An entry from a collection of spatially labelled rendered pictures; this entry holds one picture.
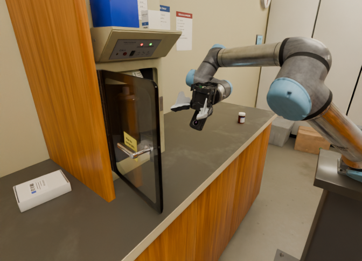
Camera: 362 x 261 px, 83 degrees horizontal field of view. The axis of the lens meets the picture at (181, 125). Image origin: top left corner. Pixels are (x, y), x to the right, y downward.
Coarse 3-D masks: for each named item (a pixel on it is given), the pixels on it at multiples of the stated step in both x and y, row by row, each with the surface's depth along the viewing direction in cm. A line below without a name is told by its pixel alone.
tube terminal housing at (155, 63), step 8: (88, 0) 60; (152, 0) 78; (88, 8) 61; (152, 8) 79; (88, 16) 61; (96, 64) 67; (104, 64) 69; (112, 64) 71; (120, 64) 74; (128, 64) 76; (136, 64) 79; (144, 64) 83; (152, 64) 86; (160, 64) 90; (160, 72) 91; (160, 80) 92; (160, 88) 93; (160, 96) 95; (160, 112) 97; (160, 120) 98; (160, 128) 100
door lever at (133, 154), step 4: (120, 144) 57; (124, 144) 57; (120, 148) 57; (124, 148) 55; (128, 148) 55; (144, 148) 56; (148, 148) 54; (128, 152) 53; (132, 152) 52; (136, 152) 53; (140, 152) 53; (144, 152) 54; (148, 152) 55; (132, 156) 52; (136, 156) 52
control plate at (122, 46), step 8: (120, 40) 61; (128, 40) 64; (136, 40) 66; (144, 40) 69; (152, 40) 71; (160, 40) 74; (120, 48) 65; (128, 48) 67; (136, 48) 70; (144, 48) 73; (152, 48) 76; (112, 56) 66; (120, 56) 68; (128, 56) 71; (136, 56) 74; (144, 56) 77
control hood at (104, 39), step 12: (96, 36) 61; (108, 36) 58; (120, 36) 60; (132, 36) 63; (144, 36) 67; (156, 36) 71; (168, 36) 75; (96, 48) 63; (108, 48) 62; (156, 48) 78; (168, 48) 83; (96, 60) 65; (108, 60) 67; (120, 60) 71
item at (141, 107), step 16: (112, 80) 61; (128, 80) 54; (144, 80) 48; (112, 96) 64; (128, 96) 56; (144, 96) 50; (112, 112) 67; (128, 112) 58; (144, 112) 52; (112, 128) 71; (128, 128) 61; (144, 128) 54; (112, 144) 75; (144, 144) 56; (128, 160) 67; (144, 160) 59; (160, 160) 53; (128, 176) 71; (144, 176) 61; (160, 176) 55; (144, 192) 64; (160, 192) 57; (160, 208) 59
